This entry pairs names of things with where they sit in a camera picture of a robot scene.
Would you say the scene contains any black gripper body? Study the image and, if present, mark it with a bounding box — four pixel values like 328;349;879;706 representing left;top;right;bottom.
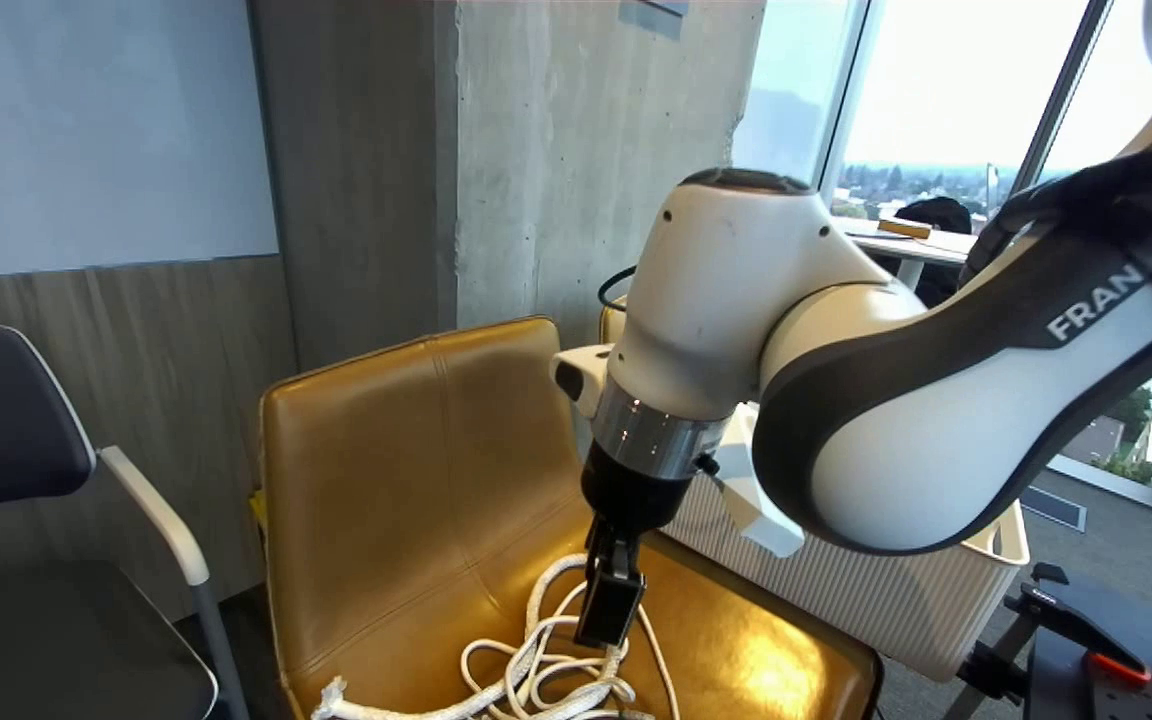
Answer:
574;443;694;574

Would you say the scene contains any thin smooth white cord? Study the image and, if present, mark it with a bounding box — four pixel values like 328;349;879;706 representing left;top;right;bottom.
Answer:
455;555;687;720

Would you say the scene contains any thick braided white rope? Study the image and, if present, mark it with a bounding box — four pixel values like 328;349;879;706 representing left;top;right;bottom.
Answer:
310;553;646;720

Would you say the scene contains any mustard leather chair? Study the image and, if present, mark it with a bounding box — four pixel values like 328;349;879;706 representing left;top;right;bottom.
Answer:
251;317;888;720

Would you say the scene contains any white background desk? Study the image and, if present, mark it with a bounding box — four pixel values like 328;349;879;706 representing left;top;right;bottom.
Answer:
838;214;979;293

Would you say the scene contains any red and black clamp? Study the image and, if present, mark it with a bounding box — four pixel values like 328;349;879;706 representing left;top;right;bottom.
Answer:
959;555;1152;703

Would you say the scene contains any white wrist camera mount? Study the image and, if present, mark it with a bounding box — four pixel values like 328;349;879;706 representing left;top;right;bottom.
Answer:
690;451;809;559

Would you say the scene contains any white wall board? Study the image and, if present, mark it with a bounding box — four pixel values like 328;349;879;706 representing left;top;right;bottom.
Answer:
0;0;282;285

